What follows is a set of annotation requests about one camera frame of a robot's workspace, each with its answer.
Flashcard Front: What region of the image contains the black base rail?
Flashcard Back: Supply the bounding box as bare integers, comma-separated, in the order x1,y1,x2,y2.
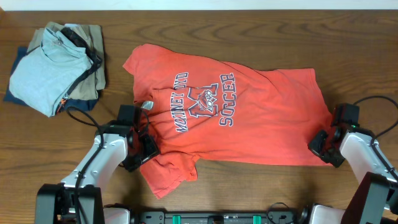
102,203,312,224

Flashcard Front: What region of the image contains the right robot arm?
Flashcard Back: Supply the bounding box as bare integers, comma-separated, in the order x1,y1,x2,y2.
308,129,397,224

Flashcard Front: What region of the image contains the folded black jacket orange trim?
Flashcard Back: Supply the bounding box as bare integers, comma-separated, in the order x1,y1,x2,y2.
57,27,105,113

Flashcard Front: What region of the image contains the folded light grey shirt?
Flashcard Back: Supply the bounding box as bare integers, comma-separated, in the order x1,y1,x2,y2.
9,29,91,117

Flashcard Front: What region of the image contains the folded khaki garment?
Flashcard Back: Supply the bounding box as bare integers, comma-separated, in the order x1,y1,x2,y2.
45,22,106,100

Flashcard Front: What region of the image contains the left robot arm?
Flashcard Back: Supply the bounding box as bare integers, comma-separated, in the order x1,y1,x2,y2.
34,126,159,223

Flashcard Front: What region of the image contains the red soccer t-shirt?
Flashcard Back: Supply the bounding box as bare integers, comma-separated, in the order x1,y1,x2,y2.
124,44,331,198

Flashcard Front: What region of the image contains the folded navy garment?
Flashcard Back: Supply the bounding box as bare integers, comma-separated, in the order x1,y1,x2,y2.
3,47,98,111

